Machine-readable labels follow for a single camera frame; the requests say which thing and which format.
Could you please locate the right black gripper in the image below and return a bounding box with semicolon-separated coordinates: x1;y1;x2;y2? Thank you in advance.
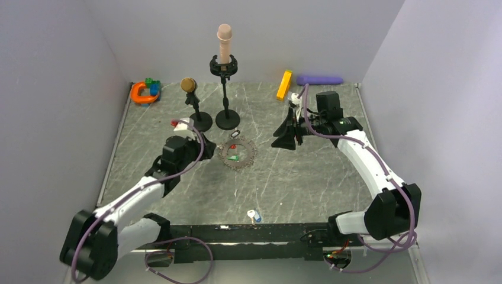
272;107;326;151

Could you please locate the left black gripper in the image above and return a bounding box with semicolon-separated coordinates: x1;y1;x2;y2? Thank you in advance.
176;132;216;173

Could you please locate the metal disc with keyrings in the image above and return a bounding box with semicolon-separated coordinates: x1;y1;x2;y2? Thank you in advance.
217;137;257;170

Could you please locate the key with green tag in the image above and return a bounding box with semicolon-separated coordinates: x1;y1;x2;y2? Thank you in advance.
227;155;239;162

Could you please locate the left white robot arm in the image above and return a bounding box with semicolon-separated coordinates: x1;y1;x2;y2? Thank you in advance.
59;135;217;283

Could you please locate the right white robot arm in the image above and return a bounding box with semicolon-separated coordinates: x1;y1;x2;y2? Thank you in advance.
271;89;421;246

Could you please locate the short black mic stand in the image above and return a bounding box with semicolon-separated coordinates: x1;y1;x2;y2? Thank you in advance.
185;92;213;132

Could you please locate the tall black mic stand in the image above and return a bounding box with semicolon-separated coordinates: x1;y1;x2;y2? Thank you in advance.
210;54;240;130

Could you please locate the yellow block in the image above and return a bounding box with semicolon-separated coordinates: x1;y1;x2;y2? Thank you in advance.
276;69;292;101

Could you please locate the purple microphone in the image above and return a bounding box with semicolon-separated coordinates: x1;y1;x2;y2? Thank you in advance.
296;75;344;86

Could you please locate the gold microphone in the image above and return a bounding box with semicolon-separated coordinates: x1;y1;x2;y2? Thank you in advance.
180;78;197;93

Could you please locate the blue toy brick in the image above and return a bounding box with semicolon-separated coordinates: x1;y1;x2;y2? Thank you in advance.
149;84;160;96

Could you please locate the key with blue tag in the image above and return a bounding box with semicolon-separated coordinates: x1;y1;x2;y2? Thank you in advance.
247;209;262;225

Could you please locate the green toy brick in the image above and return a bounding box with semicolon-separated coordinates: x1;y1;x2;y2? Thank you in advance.
144;78;160;89

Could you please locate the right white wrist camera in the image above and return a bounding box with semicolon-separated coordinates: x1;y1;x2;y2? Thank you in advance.
288;92;303;121

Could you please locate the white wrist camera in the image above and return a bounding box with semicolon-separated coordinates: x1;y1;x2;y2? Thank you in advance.
170;118;194;135
288;92;303;121

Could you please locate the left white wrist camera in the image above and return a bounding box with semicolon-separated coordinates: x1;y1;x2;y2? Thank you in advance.
170;118;194;135

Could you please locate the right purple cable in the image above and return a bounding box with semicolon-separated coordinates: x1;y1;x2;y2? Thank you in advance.
298;83;418;251

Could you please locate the orange ring toy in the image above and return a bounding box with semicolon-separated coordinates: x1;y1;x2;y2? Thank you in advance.
130;81;161;105

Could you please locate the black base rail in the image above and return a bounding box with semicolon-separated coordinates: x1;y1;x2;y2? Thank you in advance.
129;222;365;264

